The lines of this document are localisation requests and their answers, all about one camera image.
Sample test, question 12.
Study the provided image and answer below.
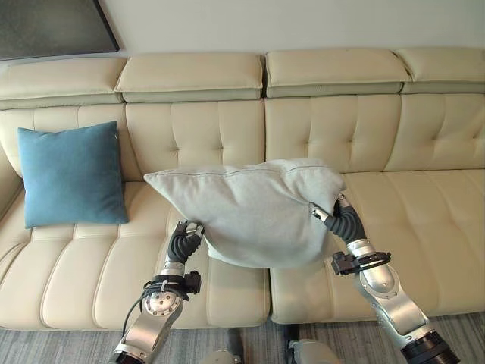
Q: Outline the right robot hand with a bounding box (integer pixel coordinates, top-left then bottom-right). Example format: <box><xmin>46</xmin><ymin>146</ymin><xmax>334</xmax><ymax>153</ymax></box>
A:
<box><xmin>309</xmin><ymin>193</ymin><xmax>368</xmax><ymax>246</ymax></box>

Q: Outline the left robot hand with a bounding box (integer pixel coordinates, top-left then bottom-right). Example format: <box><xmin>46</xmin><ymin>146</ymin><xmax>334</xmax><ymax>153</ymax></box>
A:
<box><xmin>165</xmin><ymin>218</ymin><xmax>207</xmax><ymax>264</ymax></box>

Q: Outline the grey cushion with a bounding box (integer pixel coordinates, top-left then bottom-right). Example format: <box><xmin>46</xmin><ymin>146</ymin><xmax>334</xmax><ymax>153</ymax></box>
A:
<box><xmin>143</xmin><ymin>158</ymin><xmax>346</xmax><ymax>271</ymax></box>

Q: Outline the cream leather sofa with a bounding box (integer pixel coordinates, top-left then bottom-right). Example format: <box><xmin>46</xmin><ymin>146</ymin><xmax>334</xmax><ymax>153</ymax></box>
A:
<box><xmin>0</xmin><ymin>46</ymin><xmax>485</xmax><ymax>331</ymax></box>

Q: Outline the blue cushion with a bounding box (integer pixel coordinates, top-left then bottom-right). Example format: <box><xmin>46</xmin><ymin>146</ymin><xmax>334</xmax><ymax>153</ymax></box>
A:
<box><xmin>17</xmin><ymin>120</ymin><xmax>129</xmax><ymax>229</ymax></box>

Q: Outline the silver robot right leg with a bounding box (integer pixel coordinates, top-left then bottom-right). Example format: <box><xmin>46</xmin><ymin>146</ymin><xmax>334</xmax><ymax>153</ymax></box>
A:
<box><xmin>284</xmin><ymin>325</ymin><xmax>336</xmax><ymax>364</ymax></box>

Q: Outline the dark framed wall picture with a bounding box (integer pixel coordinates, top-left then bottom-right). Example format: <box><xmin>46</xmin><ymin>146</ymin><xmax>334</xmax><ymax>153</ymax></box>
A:
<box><xmin>0</xmin><ymin>0</ymin><xmax>121</xmax><ymax>61</ymax></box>

